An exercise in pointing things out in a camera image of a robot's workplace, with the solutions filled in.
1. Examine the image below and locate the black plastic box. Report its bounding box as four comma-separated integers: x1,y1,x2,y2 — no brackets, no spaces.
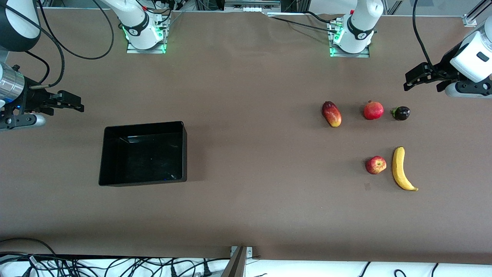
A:
98,121,188,187

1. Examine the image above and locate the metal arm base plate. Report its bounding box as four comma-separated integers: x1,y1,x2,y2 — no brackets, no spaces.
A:
126,17,171,54
327,19,371,58

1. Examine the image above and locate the dark purple mangosteen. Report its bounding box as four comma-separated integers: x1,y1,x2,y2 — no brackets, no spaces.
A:
391,106,411,121

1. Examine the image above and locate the red yellow apple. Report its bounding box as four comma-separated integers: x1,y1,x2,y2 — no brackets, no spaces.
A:
365,156,387,175

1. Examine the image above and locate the red yellow mango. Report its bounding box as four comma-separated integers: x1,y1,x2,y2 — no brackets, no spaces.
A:
322,101,342,128

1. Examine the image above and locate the black cable on table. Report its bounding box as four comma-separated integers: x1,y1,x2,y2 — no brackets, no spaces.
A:
268,11,341,35

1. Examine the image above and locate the aluminium frame profile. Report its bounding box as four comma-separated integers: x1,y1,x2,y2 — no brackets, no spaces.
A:
462,0,492,27

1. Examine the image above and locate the grey power strip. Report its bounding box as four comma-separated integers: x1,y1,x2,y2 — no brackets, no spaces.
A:
224,0,281,13

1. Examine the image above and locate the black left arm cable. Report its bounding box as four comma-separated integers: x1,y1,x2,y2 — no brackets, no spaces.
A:
412,0,442,73

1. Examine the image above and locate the grey camera mount pole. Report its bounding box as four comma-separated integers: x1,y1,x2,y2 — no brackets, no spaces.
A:
220,245,253,277

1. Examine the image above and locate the red pomegranate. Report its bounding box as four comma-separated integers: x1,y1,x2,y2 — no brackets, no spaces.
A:
364,100,384,120

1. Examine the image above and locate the black looping arm cable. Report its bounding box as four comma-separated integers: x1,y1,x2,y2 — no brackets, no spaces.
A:
37,0,115,60

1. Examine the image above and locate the black floor cable loop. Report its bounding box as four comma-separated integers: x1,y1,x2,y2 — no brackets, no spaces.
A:
0,237,58,259

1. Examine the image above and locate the yellow banana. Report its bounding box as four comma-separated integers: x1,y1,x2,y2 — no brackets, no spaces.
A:
392,146,419,192

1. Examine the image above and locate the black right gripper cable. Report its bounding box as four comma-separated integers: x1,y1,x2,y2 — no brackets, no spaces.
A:
6,4,65,90

